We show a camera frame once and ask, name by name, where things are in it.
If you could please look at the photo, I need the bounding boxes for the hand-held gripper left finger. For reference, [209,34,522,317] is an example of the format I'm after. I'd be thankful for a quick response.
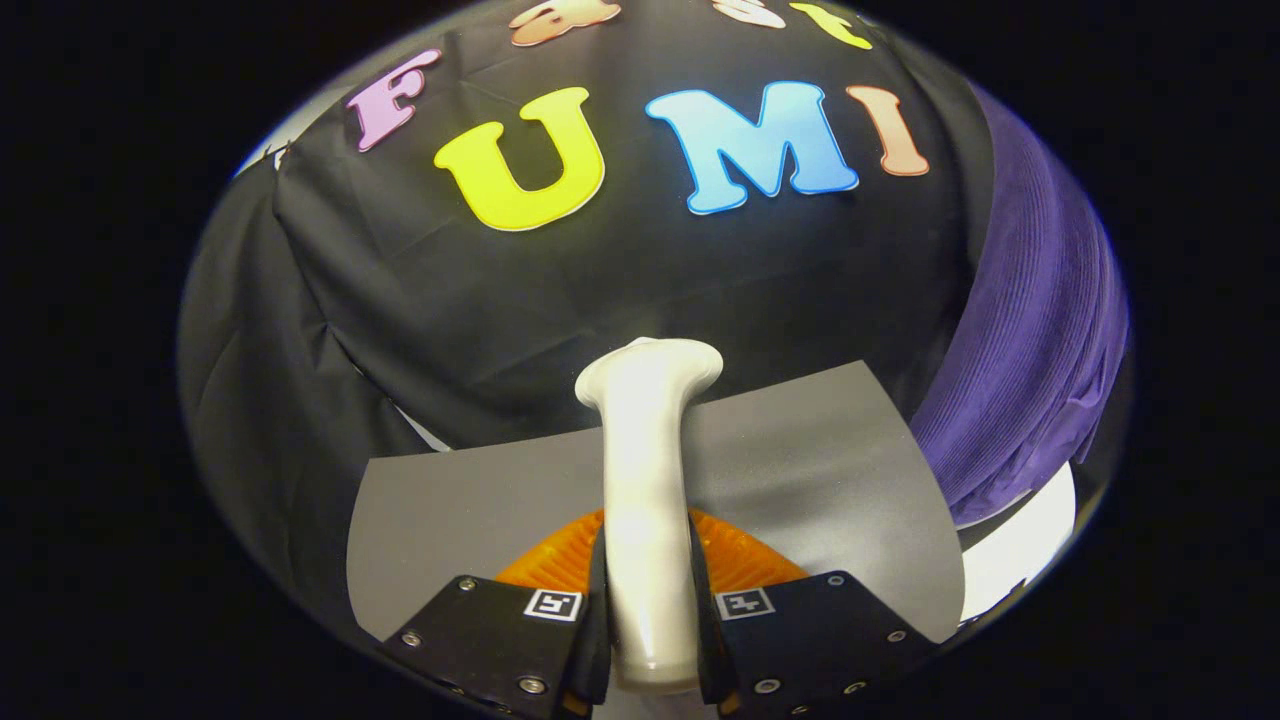
[375,508,613,720]

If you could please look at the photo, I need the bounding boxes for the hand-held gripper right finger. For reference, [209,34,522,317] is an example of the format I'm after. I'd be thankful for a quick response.
[688,508,941,720]

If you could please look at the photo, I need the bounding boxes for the white garment steamer head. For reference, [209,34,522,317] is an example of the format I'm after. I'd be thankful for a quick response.
[575,337,724,696]

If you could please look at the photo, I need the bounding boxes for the purple corduroy jacket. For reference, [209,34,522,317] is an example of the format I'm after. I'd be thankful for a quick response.
[910,85,1131,528]

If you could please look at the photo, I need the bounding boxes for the white mannequin torso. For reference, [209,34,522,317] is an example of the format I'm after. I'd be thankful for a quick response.
[955,462,1079,626]

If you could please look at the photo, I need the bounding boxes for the black backdrop cloth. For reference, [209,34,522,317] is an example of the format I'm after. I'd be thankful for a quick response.
[180,0,996,641]

